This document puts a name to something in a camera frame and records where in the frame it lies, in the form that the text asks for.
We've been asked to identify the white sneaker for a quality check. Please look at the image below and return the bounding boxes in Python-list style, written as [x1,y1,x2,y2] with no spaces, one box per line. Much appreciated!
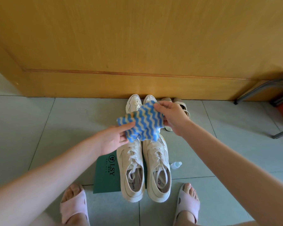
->
[125,94,142,114]
[143,94,157,105]

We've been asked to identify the person's left foot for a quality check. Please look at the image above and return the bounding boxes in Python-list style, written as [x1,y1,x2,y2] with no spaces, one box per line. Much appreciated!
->
[61,184,90,226]

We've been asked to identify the pink right slipper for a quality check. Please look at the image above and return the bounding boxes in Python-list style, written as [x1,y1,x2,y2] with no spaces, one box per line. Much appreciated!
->
[173,183,200,225]

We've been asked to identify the beige lace-up sneaker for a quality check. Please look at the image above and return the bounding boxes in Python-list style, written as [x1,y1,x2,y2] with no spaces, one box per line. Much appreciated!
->
[116,138,146,203]
[142,134,172,203]

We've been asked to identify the wooden door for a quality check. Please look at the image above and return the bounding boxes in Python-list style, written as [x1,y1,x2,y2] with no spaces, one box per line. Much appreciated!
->
[0,0,283,101]

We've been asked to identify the pink slipper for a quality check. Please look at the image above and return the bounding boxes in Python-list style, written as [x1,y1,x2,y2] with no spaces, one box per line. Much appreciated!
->
[173,183,200,225]
[60,184,90,225]

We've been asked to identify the person's right foot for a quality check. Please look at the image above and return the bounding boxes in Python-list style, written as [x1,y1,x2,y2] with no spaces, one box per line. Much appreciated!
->
[176,183,200,226]

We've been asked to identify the person's left hand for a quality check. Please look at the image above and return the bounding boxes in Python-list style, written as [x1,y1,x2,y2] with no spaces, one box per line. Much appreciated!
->
[97,122,135,156]

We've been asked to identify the grey metal chair frame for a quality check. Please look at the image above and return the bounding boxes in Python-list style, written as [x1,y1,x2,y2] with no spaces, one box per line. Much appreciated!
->
[233,73,283,139]

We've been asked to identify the blue striped cleaning cloth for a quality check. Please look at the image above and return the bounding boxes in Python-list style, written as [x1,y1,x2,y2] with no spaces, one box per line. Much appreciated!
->
[117,100,165,143]

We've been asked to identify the person's left forearm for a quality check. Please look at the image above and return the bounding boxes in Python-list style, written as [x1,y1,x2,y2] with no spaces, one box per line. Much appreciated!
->
[0,134,106,226]

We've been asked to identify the person's right forearm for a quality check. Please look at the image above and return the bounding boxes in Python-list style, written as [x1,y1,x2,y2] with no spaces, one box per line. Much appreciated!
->
[180,120,283,226]

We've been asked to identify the person's right hand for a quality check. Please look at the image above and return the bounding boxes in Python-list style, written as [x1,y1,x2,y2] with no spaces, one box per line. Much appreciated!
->
[153,101,192,137]

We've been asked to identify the person's foot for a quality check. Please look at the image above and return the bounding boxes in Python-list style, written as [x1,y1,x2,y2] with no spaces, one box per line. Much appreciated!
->
[176,183,200,226]
[61,184,90,226]

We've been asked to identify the pink left slipper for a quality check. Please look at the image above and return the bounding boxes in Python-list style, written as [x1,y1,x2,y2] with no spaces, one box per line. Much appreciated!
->
[60,184,90,225]

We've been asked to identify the green paper bag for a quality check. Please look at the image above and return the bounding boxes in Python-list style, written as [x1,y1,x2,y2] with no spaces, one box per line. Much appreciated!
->
[93,155,148,194]

